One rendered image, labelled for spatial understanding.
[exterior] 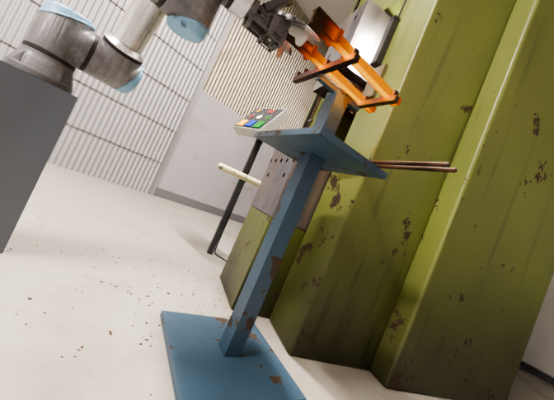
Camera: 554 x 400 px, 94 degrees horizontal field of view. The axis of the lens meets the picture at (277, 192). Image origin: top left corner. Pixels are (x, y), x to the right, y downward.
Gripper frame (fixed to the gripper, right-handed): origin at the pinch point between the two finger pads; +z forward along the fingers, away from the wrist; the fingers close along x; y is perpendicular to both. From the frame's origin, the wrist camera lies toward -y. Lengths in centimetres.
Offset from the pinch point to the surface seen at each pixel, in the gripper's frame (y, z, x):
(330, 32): 0.6, -1.0, 12.6
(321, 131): 27.7, 4.1, 19.8
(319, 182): 30, 50, -28
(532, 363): 92, 363, 11
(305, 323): 88, 49, -1
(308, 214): 47, 51, -28
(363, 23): -60, 43, -39
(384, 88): 1.0, 25.0, 13.4
